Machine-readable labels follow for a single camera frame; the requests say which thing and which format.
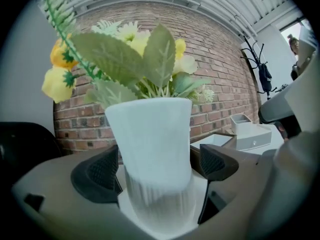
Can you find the white desk organizer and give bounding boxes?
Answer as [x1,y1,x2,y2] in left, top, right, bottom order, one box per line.
[229,113,273,152]

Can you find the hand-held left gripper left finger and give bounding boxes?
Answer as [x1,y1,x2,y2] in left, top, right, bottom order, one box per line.
[70,145,123,205]

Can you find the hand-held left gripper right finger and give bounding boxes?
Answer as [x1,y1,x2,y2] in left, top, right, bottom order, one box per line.
[199,143,240,182]

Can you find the yellow flowers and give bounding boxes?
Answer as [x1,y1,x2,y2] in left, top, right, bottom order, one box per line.
[41,0,216,237]

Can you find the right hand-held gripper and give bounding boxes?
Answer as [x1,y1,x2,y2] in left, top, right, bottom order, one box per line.
[258,47,320,147]

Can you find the dark hanging bag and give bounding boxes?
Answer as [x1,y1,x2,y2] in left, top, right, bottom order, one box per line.
[258,63,274,93]

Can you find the grey refrigerator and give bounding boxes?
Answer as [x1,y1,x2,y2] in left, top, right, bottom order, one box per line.
[2,8,78,135]

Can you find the white desk with drawers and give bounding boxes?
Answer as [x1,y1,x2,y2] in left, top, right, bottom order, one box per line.
[116,123,287,229]

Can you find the black coat rack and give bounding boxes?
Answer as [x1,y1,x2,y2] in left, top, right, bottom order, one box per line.
[240,35,278,101]

